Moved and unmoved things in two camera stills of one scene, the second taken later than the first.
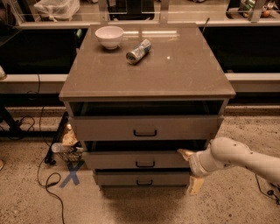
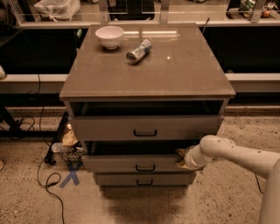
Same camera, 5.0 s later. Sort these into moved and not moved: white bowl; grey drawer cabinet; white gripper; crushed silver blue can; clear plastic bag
Moved: white gripper
Not moved: clear plastic bag; grey drawer cabinet; white bowl; crushed silver blue can
